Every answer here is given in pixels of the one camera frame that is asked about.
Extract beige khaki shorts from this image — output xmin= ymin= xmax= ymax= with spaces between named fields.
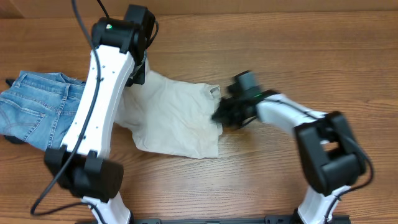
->
xmin=114 ymin=66 xmax=223 ymax=159

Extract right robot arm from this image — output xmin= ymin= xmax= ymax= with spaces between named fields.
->
xmin=211 ymin=71 xmax=371 ymax=224

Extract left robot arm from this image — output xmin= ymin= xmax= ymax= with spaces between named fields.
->
xmin=44 ymin=4 xmax=159 ymax=223

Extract blue denim jeans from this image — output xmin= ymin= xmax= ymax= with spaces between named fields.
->
xmin=1 ymin=71 xmax=85 ymax=151

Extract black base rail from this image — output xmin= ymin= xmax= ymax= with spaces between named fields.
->
xmin=76 ymin=214 xmax=351 ymax=224

